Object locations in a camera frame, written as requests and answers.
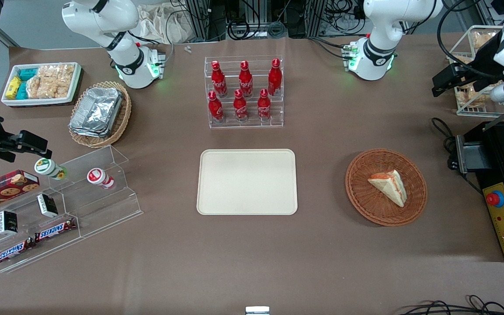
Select green label yoghurt bottle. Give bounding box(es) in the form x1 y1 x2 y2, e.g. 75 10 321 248
34 158 68 181

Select small black white carton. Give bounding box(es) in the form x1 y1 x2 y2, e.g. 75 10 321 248
37 194 59 218
0 210 19 236

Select red cola bottle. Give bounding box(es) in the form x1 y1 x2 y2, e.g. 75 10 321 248
233 89 249 123
211 60 228 98
239 60 254 98
208 91 225 123
268 58 283 97
257 88 272 122

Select beige rectangular serving tray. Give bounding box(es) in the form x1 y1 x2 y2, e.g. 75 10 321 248
196 149 298 216

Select clear rice cracker pack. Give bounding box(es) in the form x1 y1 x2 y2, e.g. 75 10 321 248
26 77 43 99
38 64 76 80
40 78 71 98

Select clear acrylic step shelf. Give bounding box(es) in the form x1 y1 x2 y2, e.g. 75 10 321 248
0 145 144 274

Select red label yoghurt bottle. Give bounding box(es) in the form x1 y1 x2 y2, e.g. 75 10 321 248
87 168 116 190

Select aluminium equipment rack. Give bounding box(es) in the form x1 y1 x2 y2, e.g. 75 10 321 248
182 0 368 41

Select oval light wicker basket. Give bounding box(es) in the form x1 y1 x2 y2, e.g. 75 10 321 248
68 81 132 149

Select black floor cables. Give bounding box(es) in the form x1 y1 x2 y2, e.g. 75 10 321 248
399 295 504 315

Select triangular sandwich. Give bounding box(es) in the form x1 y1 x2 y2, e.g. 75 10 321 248
368 170 408 208

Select beige cloth bag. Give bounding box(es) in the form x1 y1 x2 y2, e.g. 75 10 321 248
136 3 201 45

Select red emergency stop button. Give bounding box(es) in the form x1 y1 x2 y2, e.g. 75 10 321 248
486 190 504 208

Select yellow snack packet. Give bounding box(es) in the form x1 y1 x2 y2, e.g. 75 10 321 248
6 77 22 99

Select coiled black background cables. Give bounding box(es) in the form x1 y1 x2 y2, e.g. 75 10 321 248
227 19 288 40

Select Snickers chocolate bar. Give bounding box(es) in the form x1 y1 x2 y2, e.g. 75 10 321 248
0 238 37 267
35 218 78 243

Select clear acrylic bottle rack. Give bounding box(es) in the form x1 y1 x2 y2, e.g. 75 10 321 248
204 56 284 129

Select black machine power cable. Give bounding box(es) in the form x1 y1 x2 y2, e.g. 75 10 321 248
431 117 483 194

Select round brown wicker basket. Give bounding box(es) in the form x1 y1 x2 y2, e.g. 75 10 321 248
345 149 428 227

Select white plastic snack tray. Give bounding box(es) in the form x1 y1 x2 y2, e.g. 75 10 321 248
1 62 82 107

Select red cookie box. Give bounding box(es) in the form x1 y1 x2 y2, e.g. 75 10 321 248
0 170 41 215

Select white wire basket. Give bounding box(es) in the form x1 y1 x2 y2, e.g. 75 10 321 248
447 25 504 118

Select black machine yellow panel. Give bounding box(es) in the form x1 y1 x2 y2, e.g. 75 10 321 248
455 120 504 263

